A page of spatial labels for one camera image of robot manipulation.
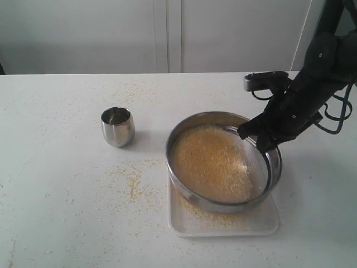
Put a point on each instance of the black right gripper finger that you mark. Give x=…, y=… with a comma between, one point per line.
x=254, y=127
x=265, y=142

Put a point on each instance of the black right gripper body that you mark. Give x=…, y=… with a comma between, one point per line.
x=295, y=112

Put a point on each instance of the round steel mesh sieve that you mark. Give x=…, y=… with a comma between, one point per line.
x=264, y=168

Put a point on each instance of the stainless steel cup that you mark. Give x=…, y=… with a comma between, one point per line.
x=118, y=126

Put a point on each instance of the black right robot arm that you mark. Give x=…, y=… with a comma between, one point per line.
x=329, y=71

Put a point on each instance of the pile of tan grain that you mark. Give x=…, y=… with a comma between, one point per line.
x=209, y=162

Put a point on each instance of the white plastic tray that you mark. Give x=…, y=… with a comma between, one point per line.
x=189, y=221

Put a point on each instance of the white cabinet doors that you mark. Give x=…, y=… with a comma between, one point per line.
x=82, y=37

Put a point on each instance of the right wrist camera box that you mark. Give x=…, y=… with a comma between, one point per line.
x=264, y=81

